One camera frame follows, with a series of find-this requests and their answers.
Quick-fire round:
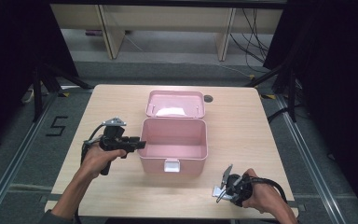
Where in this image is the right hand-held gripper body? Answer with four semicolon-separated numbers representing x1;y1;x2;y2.
220;163;255;208

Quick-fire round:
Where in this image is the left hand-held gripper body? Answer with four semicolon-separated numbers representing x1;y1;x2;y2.
99;117;138;176

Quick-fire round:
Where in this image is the white ointment tube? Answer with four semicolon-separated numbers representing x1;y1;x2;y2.
212;185;231;201

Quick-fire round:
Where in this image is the pink storage box white handle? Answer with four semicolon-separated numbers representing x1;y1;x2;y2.
136;90;210;175

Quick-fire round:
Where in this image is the person's right hand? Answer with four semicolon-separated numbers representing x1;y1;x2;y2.
241;167;289;217

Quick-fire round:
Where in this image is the person's left hand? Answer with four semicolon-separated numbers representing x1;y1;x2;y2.
79;142;129;181

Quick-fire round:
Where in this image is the black metal stand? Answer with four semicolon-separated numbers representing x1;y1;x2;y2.
32;63;94;123
245;60;300;123

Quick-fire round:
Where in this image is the person's grey sleeve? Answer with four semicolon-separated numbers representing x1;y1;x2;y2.
37;209;76;224

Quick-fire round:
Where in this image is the beige wooden desk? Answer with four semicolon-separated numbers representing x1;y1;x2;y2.
49;3;283;62

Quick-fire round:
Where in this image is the black curtain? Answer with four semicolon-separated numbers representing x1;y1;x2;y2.
0;0;80;157
262;0;358;218

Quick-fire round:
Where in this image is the left hand-held gripper black cable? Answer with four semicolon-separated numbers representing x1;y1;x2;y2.
74;123;107;224

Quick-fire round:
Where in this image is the hand-held gripper black cable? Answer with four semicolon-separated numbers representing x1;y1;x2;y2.
247;175;289;205
74;123;107;224

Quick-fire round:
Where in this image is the right hand-held gripper black cable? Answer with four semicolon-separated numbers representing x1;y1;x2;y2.
247;175;289;205

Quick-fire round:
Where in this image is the aluminium floor rail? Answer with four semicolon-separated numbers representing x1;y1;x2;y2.
275;94;349;224
0;90;61;224

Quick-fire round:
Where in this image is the black floor cable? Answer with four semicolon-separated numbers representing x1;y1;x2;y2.
267;104;310;124

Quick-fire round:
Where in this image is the bundle of black hanging cables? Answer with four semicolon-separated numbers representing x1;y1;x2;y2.
229;8;272;75

